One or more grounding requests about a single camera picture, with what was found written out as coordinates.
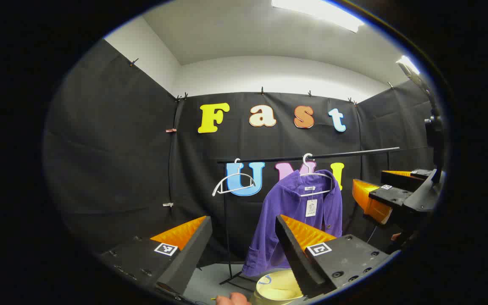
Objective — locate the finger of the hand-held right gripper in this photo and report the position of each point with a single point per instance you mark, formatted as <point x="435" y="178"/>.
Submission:
<point x="392" y="195"/>
<point x="400" y="180"/>

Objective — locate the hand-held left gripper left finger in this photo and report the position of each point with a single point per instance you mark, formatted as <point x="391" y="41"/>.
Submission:
<point x="193" y="254"/>

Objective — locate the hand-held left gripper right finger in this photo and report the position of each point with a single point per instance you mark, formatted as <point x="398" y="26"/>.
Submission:
<point x="295" y="258"/>

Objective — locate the cream round laundry hamper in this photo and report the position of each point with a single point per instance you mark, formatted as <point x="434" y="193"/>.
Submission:
<point x="278" y="292"/>

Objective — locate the purple ribbed garment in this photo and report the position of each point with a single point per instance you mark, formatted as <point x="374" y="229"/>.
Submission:
<point x="278" y="207"/>

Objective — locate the white plastic hanger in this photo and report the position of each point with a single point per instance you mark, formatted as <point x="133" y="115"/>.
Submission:
<point x="235" y="189"/>
<point x="318" y="174"/>

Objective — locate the black metal clothes rack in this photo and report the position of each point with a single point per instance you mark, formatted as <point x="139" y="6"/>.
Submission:
<point x="354" y="153"/>

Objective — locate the small ceiling light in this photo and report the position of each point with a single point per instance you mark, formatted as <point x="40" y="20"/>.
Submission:
<point x="408" y="64"/>

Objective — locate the row of black clips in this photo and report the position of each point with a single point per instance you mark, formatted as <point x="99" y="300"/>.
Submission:
<point x="262" y="90"/>

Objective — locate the long ceiling light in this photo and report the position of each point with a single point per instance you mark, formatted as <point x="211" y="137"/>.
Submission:
<point x="320" y="12"/>

